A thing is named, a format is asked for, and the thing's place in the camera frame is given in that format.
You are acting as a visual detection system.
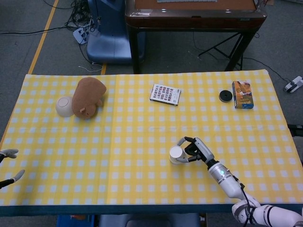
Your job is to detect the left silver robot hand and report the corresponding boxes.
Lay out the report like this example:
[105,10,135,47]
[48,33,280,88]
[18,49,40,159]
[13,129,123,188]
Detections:
[0,148,26,189]

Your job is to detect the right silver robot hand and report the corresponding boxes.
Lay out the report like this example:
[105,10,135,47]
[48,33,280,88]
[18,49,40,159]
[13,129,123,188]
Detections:
[176,136,220,170]

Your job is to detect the white paper cup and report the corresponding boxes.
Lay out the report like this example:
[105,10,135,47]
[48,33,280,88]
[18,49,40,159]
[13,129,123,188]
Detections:
[169,146,187,166]

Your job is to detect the black tape roll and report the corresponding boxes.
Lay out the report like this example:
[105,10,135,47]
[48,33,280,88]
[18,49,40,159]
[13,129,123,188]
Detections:
[219,90,232,103]

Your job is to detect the black picture card box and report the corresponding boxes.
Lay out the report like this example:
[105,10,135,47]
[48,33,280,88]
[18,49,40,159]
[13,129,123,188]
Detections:
[149,83,182,106]

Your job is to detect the blue orange snack box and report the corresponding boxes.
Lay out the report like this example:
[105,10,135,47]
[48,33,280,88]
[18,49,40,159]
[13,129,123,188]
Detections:
[232,80,255,109]

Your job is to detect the white ceramic bowl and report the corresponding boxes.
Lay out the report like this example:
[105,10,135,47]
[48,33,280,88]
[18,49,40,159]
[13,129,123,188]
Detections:
[55,95,75,118]

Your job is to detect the yellow white checked tablecloth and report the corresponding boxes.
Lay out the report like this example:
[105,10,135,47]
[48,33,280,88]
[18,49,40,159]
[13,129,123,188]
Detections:
[0,69,303,206]

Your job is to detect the grey blue seat base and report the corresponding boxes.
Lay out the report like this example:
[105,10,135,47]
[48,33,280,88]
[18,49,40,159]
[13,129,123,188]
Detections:
[98,212,201,227]

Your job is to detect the blue plastic crate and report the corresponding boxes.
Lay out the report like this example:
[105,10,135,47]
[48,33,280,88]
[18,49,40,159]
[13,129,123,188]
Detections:
[56,214,95,227]

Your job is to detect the brown capybara plush toy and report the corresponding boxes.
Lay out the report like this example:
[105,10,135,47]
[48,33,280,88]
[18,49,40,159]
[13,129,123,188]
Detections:
[71,77,107,119]

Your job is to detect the white black foot pedal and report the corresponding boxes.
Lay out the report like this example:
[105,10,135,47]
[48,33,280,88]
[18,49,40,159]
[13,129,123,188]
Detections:
[284,76,303,93]

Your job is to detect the dark wooden mahjong table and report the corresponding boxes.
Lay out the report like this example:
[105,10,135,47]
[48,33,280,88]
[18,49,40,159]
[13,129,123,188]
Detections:
[125,0,267,74]

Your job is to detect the white power strip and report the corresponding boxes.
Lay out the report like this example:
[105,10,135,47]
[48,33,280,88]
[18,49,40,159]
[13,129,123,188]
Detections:
[72,25,95,45]

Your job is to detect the blue machine base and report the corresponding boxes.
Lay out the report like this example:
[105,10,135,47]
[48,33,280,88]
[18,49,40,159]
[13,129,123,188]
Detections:
[86,0,145,65]

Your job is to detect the black pedal cable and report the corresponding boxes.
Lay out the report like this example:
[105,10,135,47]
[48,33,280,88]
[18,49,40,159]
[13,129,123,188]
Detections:
[243,56,291,84]

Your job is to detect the white floor cable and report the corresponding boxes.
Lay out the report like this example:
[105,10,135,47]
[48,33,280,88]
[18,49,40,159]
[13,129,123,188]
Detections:
[78,61,103,73]

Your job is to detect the long black floor cable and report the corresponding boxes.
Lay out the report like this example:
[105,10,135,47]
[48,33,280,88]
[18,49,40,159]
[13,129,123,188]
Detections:
[0,25,74,36]

